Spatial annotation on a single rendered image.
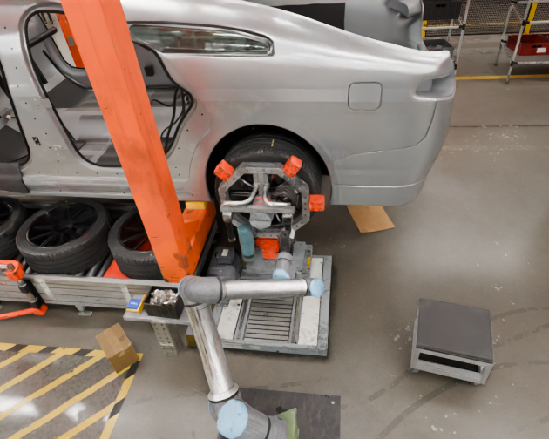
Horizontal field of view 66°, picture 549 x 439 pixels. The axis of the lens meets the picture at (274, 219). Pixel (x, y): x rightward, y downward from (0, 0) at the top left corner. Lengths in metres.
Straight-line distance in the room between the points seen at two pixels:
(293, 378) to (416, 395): 0.73
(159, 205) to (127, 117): 0.50
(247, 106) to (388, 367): 1.77
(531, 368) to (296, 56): 2.26
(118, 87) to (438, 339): 2.06
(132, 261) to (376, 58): 1.93
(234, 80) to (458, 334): 1.85
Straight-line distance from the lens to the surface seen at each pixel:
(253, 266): 3.06
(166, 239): 2.41
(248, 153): 2.46
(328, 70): 2.27
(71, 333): 3.41
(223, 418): 2.04
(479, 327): 2.71
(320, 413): 2.35
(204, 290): 1.86
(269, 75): 2.30
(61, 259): 3.30
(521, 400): 2.95
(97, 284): 3.10
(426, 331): 2.61
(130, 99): 1.96
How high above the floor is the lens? 2.43
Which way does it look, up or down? 40 degrees down
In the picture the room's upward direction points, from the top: 6 degrees counter-clockwise
